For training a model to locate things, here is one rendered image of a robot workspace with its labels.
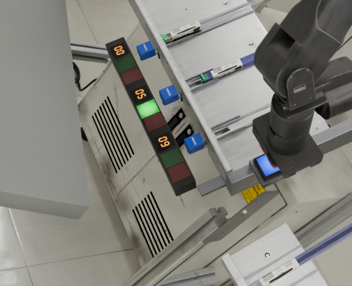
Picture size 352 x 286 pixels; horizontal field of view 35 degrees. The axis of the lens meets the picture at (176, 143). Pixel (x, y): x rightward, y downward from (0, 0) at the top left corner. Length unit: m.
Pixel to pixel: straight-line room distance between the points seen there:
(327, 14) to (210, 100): 0.40
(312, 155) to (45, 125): 0.44
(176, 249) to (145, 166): 0.54
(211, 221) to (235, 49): 0.33
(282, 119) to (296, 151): 0.10
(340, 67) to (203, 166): 0.72
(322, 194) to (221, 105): 0.42
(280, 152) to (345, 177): 0.67
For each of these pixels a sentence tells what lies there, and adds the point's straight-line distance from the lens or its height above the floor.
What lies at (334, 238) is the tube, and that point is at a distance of 0.85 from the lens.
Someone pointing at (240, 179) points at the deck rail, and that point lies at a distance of 0.95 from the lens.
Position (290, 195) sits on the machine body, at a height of 0.61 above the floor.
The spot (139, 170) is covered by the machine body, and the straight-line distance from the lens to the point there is 1.60.
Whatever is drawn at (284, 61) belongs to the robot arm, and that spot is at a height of 0.99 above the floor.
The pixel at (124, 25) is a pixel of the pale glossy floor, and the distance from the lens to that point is 2.52.
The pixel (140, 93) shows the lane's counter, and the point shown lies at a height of 0.66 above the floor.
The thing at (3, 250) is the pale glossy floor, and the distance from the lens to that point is 1.54.
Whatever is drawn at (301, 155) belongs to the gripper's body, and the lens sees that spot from 0.83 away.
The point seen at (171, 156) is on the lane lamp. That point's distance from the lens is 0.99.
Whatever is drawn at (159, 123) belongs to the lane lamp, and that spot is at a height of 0.66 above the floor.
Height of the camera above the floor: 1.25
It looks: 36 degrees down
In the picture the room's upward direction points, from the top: 44 degrees clockwise
